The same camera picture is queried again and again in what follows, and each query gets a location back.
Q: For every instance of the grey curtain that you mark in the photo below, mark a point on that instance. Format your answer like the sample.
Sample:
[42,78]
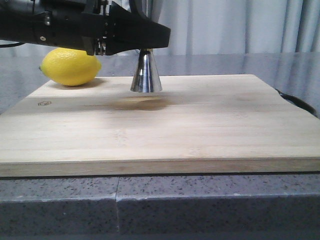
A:
[208,27]

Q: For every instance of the yellow lemon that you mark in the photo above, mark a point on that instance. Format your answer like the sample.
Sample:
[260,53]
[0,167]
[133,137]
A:
[70,67]

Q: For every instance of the steel double jigger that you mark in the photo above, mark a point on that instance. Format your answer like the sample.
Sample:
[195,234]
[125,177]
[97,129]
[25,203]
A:
[146,78]

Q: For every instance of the black metal board handle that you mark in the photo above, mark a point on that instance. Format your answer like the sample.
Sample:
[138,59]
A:
[297,102]

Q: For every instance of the wooden cutting board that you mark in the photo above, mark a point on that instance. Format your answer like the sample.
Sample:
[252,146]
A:
[198,124]

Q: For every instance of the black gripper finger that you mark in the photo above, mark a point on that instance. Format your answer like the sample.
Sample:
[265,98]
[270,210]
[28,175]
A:
[131,30]

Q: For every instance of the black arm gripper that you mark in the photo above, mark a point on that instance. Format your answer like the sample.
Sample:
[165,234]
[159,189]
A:
[71,24]

